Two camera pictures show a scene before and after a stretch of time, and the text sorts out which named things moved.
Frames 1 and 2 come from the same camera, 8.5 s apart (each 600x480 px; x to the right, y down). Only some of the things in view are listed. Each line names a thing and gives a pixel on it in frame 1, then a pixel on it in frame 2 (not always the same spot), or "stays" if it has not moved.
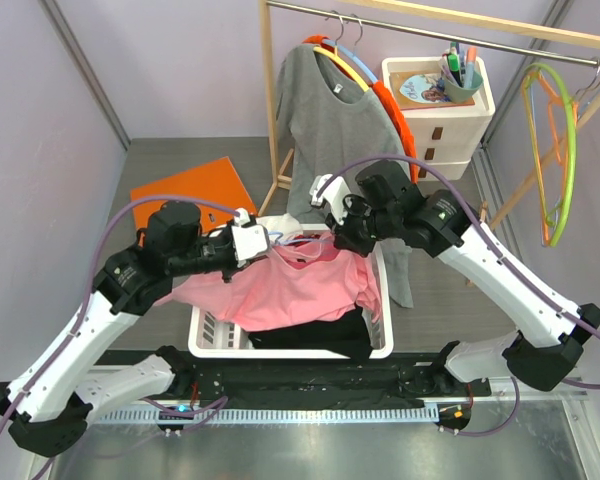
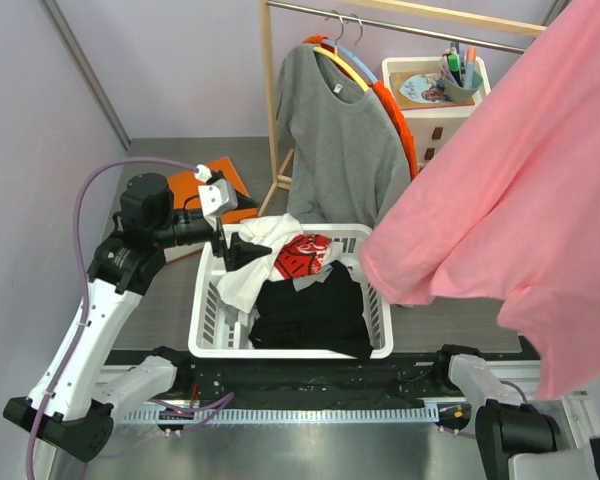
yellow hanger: [335, 56] stays
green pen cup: [460, 94] stays
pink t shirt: [309, 276] to [517, 199]
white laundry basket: [210, 338] stays
